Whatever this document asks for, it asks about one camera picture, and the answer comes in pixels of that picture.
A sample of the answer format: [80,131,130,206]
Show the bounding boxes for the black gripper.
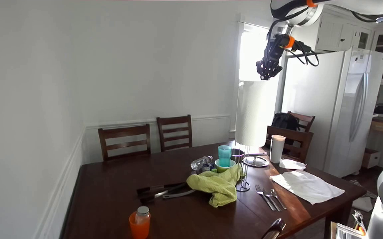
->
[255,35,290,80]

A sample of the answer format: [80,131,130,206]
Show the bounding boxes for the white paper towel roll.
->
[235,81,277,147]

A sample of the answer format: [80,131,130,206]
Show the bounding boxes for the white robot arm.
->
[255,0,383,80]

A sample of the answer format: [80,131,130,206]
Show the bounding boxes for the white cylinder container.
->
[270,134,286,163]

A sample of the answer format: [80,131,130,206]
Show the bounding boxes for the white refrigerator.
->
[282,49,383,178]

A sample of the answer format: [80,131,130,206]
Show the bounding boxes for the far side wooden chair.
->
[267,112,315,162]

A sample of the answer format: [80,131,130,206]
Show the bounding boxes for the silver pot lid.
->
[242,155,270,169]

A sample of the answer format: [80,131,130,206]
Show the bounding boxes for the teal plastic cup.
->
[218,145,231,159]

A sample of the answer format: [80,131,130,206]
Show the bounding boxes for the white folded napkin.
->
[279,159,307,170]

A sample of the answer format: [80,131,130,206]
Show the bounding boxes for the teal bowl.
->
[214,159,235,173]

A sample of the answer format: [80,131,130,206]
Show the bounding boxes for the right dark wooden chair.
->
[157,116,193,151]

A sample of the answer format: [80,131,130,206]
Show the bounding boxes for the dark wooden chair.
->
[157,116,193,151]
[98,124,150,162]

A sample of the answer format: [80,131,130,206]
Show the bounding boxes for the silver knife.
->
[271,189,287,210]

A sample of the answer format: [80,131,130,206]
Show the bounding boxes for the silver fork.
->
[255,185,275,211]

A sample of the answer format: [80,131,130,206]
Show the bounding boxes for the yellow-green cloth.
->
[186,165,245,208]

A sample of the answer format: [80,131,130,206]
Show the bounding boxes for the silver spoon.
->
[266,191,281,211]

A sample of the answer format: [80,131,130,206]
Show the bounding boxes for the white paper sheet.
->
[270,170,344,205]

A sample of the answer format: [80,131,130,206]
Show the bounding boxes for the near wooden chair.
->
[261,218,286,239]

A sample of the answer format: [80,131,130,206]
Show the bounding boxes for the left dark wooden chair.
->
[98,124,150,162]

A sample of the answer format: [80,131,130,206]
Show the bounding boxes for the black tongs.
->
[137,182,194,205]

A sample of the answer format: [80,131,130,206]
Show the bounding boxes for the orange juice bottle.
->
[129,206,150,239]

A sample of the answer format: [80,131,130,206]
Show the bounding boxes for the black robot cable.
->
[283,39,320,69]

